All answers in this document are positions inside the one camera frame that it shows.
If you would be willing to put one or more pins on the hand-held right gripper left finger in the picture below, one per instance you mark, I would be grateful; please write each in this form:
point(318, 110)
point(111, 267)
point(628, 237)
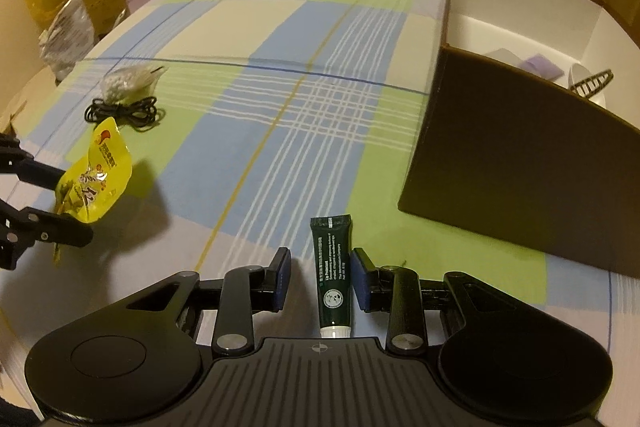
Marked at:
point(282, 279)

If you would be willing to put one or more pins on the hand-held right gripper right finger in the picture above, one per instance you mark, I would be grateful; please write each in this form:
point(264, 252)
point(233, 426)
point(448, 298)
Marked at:
point(360, 282)

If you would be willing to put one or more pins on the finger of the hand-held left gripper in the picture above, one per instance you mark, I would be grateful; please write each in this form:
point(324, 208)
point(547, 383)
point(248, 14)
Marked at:
point(40, 174)
point(55, 232)

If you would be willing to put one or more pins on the dark green tube white cap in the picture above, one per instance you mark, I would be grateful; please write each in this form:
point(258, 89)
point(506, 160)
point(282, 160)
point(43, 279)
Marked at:
point(332, 277)

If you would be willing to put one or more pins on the yellow snack packet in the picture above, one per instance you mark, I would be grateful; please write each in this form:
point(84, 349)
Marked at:
point(95, 177)

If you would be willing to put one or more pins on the bag of cotton swabs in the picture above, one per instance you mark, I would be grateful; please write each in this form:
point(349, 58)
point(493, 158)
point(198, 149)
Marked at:
point(127, 79)

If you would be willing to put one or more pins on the brown storage box white inside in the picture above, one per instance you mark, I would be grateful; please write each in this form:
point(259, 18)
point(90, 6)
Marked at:
point(500, 167)

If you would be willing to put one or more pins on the plaid cloth covered desktop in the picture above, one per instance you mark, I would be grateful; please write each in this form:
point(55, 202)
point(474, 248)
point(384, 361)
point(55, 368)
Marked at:
point(300, 57)

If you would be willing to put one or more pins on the silver foil bag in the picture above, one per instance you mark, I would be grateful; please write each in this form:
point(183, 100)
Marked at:
point(67, 37)

